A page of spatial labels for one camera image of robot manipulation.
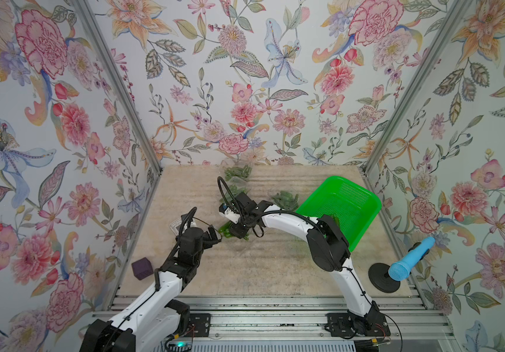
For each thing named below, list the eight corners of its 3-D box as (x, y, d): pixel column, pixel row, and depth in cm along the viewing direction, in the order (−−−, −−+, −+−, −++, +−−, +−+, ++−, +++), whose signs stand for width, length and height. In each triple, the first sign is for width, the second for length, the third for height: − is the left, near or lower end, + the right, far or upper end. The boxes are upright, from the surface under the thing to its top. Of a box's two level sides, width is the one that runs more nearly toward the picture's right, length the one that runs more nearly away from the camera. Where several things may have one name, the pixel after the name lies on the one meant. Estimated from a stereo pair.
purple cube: (141, 282, 86) (134, 277, 81) (137, 269, 89) (130, 263, 84) (155, 275, 87) (149, 269, 82) (150, 262, 91) (145, 256, 86)
